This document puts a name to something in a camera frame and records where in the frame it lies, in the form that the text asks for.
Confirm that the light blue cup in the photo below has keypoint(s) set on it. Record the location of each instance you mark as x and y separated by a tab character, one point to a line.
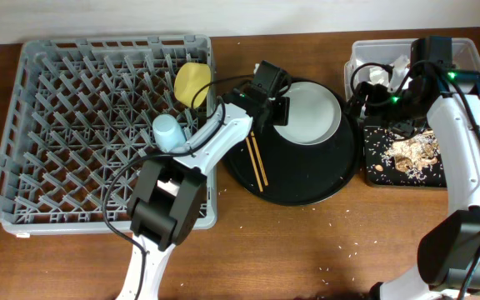
167	132

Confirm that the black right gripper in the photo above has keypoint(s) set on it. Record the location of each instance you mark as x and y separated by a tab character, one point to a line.
377	92

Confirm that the crumpled white paper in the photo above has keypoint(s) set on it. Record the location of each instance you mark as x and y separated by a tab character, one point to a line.
392	81

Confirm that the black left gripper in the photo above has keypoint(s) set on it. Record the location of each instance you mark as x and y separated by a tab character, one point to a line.
282	108

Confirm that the pale green plate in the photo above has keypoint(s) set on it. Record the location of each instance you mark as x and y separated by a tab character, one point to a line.
314	114

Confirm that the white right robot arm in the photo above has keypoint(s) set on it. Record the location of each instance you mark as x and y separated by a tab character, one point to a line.
434	80

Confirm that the rectangular black tray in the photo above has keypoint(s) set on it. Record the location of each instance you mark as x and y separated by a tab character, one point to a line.
376	142

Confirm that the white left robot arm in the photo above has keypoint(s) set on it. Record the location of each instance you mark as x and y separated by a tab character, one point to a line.
165	203

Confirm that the clear plastic bin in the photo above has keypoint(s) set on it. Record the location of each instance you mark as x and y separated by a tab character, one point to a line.
367	53

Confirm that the grey dishwasher rack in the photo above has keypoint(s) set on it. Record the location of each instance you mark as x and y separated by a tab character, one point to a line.
81	110

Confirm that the food scraps pile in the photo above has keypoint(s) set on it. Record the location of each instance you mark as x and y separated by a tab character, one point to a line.
413	156

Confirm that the yellow bowl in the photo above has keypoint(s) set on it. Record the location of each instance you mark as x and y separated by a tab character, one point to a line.
189	83

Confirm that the pink cup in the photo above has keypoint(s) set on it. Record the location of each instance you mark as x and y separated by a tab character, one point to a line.
171	187

